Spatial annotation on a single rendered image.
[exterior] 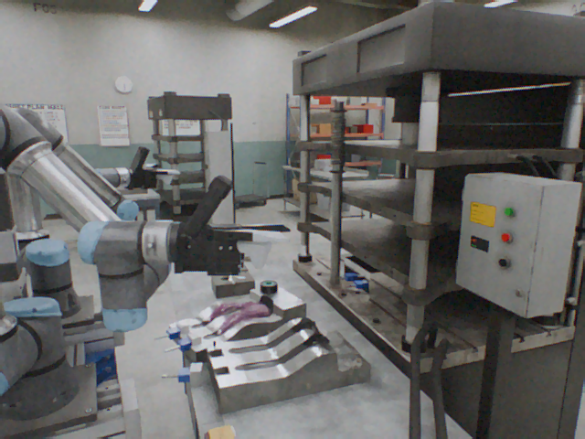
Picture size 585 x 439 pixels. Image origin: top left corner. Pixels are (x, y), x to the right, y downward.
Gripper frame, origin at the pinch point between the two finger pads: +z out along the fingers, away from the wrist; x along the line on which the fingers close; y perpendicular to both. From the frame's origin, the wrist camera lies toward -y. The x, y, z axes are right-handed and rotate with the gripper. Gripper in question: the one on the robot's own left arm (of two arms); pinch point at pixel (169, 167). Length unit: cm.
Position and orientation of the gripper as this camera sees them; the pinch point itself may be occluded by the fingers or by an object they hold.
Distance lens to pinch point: 188.6
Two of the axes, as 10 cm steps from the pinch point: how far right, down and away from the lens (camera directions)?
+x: 7.7, 2.7, -5.7
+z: 6.3, -1.7, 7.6
